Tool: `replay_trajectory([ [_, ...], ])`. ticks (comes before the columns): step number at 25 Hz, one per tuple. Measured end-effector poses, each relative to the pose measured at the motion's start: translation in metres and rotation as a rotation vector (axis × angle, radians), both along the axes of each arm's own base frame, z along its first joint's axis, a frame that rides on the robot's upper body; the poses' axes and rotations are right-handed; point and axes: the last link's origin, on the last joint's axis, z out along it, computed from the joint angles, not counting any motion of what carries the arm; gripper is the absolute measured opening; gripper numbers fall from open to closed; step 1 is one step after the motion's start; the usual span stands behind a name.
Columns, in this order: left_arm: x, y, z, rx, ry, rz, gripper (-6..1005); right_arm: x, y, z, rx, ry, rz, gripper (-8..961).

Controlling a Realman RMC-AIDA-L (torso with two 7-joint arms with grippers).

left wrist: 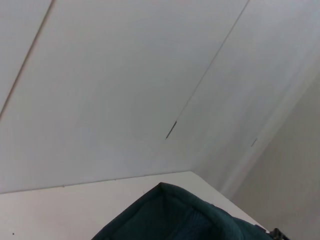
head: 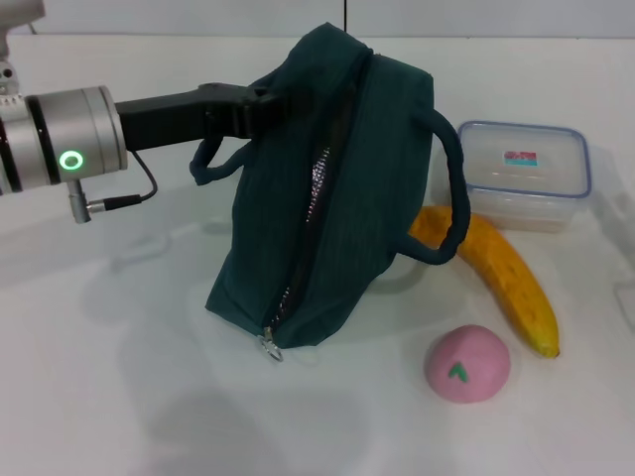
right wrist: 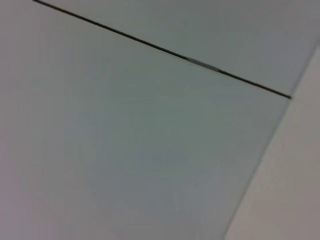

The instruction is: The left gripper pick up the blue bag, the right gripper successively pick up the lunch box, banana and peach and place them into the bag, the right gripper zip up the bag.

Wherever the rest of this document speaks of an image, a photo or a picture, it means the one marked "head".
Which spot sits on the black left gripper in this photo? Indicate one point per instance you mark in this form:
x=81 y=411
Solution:
x=168 y=119

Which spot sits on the dark teal insulated bag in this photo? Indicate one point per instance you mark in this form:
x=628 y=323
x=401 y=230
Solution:
x=357 y=173

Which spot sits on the clear blue-rimmed plastic container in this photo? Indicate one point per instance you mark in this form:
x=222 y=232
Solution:
x=526 y=183

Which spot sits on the yellow toy banana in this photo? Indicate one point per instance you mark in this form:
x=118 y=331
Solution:
x=516 y=282

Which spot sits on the pink toy peach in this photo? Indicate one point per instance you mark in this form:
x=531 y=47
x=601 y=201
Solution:
x=466 y=362

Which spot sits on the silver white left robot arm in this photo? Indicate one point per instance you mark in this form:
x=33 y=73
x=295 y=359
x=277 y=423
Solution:
x=64 y=139

